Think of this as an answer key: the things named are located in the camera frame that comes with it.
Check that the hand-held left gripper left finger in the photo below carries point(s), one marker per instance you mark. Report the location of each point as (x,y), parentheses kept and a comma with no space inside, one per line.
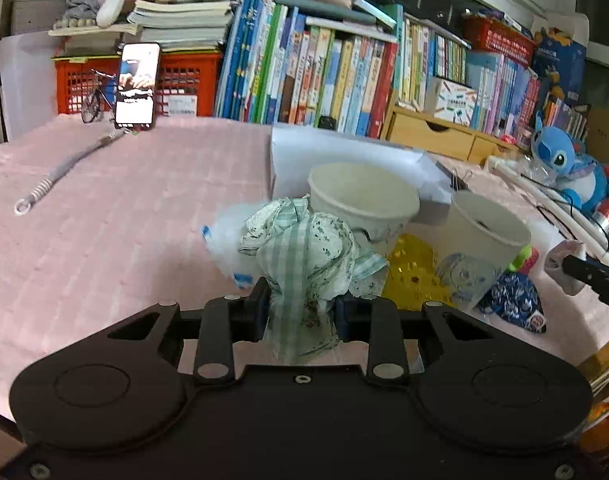
(261,310)

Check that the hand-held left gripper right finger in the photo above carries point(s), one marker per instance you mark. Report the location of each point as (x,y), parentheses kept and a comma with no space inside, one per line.
(342,310)

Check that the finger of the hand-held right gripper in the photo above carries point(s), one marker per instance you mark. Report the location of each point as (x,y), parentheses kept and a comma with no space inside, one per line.
(597,277)

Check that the small white pink cloth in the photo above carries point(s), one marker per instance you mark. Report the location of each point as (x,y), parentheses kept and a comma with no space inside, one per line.
(559,260)

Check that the green plaid floral cloth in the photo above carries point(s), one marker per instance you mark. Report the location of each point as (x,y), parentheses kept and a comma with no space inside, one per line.
(304,260)

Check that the white fluffy plush toy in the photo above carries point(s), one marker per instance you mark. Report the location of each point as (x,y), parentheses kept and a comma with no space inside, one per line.
(224,245)

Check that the navy floral fabric pouch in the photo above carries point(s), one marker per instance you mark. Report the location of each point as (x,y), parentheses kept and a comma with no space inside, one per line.
(509,300)

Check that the white plastic tube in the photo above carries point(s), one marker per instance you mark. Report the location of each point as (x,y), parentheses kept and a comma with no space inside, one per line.
(539,187)

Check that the white printed paper cup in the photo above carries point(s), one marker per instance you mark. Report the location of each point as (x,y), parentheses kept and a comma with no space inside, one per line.
(479,240)

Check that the blue alien plush toy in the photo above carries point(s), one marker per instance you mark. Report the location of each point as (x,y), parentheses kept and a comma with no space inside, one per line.
(559,155)

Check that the brown cardboard box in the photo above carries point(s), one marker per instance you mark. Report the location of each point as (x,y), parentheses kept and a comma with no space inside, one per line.
(604,135)

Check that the black binder clip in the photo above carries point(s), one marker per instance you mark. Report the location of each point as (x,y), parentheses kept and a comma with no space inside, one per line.
(459,180)

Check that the small black object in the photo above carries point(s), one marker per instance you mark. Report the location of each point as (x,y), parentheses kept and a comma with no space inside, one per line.
(327,123)

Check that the wooden drawer organizer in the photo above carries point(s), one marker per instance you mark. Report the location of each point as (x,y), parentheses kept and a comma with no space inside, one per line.
(429,132)

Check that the blue printed carton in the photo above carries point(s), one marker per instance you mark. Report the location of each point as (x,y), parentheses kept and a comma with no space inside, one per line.
(559,65)

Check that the white pencil print box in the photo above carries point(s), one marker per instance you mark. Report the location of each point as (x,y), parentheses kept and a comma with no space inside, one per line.
(449,100)

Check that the red plastic crate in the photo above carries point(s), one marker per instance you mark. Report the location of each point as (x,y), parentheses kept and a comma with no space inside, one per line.
(189,85)

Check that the row of upright books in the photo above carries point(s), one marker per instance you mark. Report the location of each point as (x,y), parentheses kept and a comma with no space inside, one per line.
(304,70)

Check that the red plastic basket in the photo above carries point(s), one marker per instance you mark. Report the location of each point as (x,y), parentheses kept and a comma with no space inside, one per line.
(499,40)

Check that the smartphone with lit screen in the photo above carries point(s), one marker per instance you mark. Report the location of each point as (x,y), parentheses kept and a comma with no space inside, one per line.
(137,85)

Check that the small black bicycle model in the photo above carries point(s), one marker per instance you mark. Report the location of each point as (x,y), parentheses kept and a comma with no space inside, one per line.
(92,105)

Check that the stack of flat books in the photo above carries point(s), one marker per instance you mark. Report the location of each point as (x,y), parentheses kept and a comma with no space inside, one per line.
(184,20)

